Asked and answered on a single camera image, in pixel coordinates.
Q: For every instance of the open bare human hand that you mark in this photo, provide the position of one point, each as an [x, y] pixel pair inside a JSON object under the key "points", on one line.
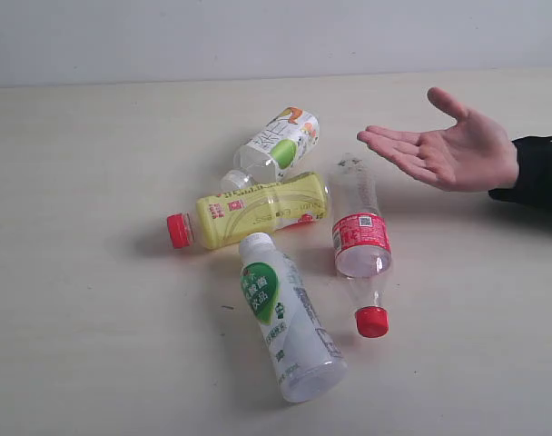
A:
{"points": [[474, 155]]}

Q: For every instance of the clear bottle red label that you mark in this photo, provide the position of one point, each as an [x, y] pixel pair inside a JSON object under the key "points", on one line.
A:
{"points": [[362, 254]]}

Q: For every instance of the white bottle green label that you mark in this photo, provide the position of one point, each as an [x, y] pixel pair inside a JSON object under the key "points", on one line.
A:
{"points": [[306, 361]]}

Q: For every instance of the yellow bottle red cap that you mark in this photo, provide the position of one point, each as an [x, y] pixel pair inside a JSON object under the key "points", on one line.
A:
{"points": [[227, 218]]}

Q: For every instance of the black sleeved forearm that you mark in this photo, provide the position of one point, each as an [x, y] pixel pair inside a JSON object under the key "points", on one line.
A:
{"points": [[534, 182]]}

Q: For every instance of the clear bottle fruit label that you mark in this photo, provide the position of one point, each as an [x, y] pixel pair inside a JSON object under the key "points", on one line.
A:
{"points": [[272, 152]]}

